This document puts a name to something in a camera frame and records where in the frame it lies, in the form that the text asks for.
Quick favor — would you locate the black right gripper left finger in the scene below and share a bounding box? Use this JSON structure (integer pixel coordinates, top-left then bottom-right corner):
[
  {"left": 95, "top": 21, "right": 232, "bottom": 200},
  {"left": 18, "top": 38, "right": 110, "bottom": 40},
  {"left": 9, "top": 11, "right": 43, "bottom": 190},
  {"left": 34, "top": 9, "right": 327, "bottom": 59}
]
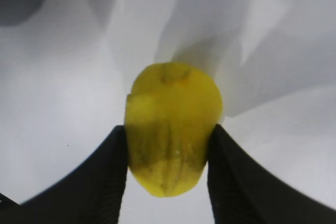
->
[{"left": 1, "top": 125, "right": 128, "bottom": 223}]

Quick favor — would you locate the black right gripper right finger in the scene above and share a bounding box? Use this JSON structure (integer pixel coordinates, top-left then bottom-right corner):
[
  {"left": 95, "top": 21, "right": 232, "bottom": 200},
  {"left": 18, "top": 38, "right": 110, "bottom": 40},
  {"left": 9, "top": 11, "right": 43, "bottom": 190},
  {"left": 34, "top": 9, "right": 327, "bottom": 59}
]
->
[{"left": 207, "top": 124, "right": 335, "bottom": 224}]

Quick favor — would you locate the yellow lemon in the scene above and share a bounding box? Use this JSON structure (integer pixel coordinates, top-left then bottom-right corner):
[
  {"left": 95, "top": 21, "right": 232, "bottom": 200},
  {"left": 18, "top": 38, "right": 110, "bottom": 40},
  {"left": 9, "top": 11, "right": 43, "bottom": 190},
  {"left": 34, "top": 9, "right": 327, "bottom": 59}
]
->
[{"left": 124, "top": 62, "right": 223, "bottom": 197}]

